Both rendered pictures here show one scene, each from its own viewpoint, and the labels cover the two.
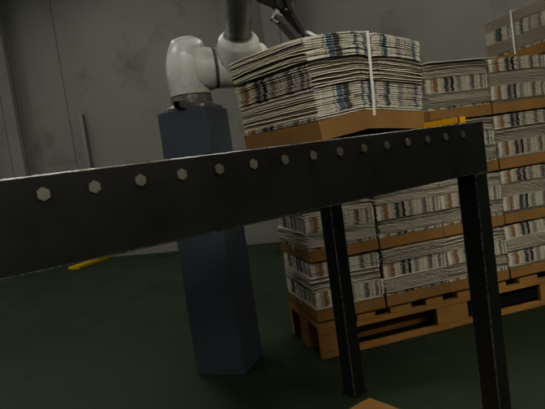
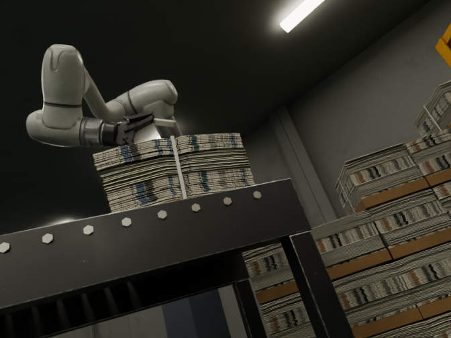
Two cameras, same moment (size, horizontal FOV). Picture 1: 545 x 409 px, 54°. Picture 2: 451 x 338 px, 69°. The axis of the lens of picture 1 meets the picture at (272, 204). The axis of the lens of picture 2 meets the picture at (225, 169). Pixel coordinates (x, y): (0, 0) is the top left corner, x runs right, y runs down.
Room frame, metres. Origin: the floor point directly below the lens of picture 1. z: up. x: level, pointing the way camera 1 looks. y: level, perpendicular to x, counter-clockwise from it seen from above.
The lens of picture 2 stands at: (0.60, -0.60, 0.56)
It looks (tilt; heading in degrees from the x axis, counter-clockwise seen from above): 25 degrees up; 18
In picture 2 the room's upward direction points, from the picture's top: 18 degrees counter-clockwise
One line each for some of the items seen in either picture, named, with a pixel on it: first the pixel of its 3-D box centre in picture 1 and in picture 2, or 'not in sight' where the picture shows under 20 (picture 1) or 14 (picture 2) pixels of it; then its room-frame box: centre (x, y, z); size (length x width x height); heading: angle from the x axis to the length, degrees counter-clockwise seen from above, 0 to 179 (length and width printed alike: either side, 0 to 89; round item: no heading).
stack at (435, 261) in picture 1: (418, 223); (402, 308); (2.32, -0.62, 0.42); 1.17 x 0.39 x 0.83; 105
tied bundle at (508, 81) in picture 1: (489, 91); (431, 170); (2.44, -1.03, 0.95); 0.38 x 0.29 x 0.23; 15
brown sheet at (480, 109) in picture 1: (435, 118); (384, 204); (2.36, -0.75, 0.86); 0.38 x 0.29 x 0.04; 15
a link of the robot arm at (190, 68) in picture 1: (189, 66); not in sight; (2.08, 0.24, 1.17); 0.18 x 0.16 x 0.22; 101
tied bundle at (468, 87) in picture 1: (433, 97); (376, 189); (2.36, -0.75, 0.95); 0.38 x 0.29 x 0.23; 15
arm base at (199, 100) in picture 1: (189, 103); not in sight; (2.06, 0.26, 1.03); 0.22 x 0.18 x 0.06; 162
